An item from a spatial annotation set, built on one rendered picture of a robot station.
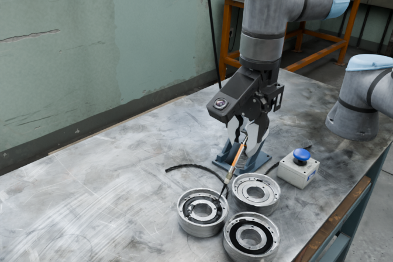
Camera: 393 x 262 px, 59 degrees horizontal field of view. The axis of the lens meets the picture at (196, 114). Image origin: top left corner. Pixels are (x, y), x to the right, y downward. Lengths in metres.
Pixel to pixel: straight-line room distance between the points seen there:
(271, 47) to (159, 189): 0.41
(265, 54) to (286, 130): 0.50
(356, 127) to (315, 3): 0.54
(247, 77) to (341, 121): 0.52
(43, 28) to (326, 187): 1.70
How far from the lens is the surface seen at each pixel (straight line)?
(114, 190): 0.82
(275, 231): 0.71
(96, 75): 2.38
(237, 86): 0.62
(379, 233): 2.06
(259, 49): 0.60
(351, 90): 1.07
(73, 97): 2.35
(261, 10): 0.59
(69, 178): 0.88
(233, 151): 0.71
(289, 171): 0.86
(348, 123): 1.09
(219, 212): 0.73
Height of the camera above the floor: 1.35
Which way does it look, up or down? 30 degrees down
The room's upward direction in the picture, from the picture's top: 3 degrees clockwise
